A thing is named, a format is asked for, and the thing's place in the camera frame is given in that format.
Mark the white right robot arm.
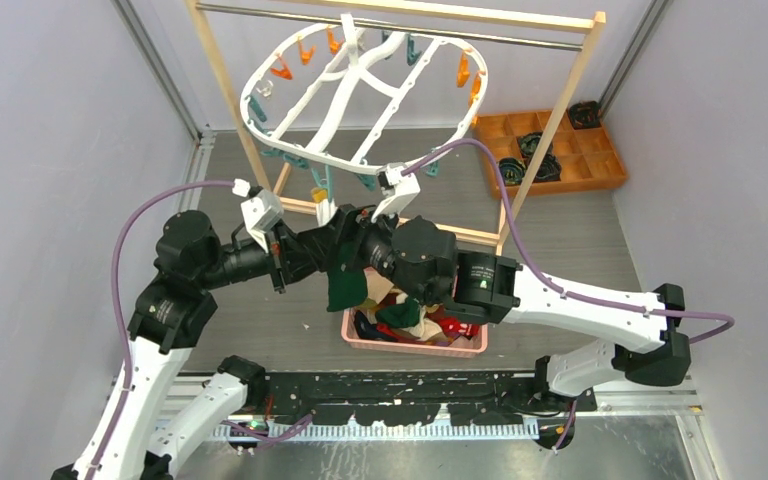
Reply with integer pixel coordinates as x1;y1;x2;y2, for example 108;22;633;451
316;201;691;411

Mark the green sock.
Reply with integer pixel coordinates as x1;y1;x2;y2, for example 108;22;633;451
375;298;422;329
314;188;369;314

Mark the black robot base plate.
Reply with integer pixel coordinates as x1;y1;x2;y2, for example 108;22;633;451
236;370;571;426

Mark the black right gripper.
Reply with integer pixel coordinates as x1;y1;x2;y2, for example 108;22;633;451
298;195;432;305

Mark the pink perforated plastic basket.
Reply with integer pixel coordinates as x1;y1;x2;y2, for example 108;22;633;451
341;305;489;358

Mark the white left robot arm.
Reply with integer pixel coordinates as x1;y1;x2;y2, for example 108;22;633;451
52;210;339;479

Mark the wooden clothes rack frame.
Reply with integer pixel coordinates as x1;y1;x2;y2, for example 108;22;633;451
183;0;607;256

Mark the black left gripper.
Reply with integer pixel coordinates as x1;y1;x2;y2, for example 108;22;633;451
199;217;317;292

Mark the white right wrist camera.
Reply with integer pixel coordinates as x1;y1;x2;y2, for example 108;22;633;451
371;163;421;222

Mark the beige brown block sock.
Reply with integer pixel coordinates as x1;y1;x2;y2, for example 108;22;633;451
361;269;447;344

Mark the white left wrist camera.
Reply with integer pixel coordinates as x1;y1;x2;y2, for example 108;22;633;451
232;179;284;253

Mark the white oval clip hanger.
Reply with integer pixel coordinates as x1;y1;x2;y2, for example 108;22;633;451
239;14;489;175

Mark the rolled dark sock in tray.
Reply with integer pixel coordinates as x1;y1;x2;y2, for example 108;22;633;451
516;131;543;158

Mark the metal hanging rod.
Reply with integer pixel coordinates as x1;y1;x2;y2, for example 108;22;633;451
196;2;583;52

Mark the orange wooden divided tray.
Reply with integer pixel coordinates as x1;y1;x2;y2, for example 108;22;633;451
472;110;628;198

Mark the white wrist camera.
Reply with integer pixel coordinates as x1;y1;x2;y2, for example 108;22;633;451
371;163;421;222
232;179;284;253

